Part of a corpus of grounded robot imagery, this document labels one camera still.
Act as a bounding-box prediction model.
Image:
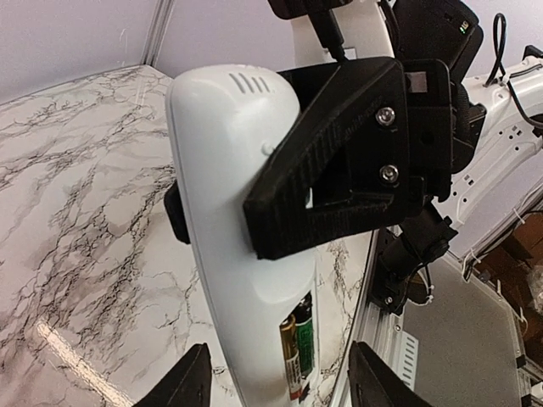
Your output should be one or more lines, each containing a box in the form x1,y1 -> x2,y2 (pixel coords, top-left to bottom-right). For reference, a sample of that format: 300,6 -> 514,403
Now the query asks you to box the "right aluminium frame post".
141,0 -> 176,66

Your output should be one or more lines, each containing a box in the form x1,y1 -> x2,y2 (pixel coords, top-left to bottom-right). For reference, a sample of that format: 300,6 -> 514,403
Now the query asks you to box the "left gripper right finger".
348,342 -> 431,407

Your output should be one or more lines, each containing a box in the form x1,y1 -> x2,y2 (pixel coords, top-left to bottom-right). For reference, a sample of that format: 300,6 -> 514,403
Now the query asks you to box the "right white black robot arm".
241,1 -> 490,314

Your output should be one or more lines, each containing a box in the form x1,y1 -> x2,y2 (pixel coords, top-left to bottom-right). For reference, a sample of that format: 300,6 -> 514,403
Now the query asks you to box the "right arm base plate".
370,228 -> 415,316

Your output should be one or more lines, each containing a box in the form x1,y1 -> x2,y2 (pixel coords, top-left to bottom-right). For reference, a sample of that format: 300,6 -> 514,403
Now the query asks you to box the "white remote control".
165,64 -> 316,406

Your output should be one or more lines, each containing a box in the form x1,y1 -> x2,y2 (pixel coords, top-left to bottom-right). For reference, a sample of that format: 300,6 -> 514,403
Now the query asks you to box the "gold AAA battery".
279,314 -> 302,400

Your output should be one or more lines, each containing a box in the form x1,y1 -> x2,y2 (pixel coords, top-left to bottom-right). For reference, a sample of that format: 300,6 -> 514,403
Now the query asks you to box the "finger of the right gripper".
164,181 -> 190,244

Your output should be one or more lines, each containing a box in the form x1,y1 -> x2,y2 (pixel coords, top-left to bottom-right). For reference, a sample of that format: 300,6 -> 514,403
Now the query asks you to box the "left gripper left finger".
135,343 -> 212,407

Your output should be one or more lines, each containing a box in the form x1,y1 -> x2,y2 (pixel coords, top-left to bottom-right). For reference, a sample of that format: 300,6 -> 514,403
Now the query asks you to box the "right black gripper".
244,57 -> 453,259

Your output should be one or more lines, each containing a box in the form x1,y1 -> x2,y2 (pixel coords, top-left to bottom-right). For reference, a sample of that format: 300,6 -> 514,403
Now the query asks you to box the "black green AAA battery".
294,293 -> 315,379

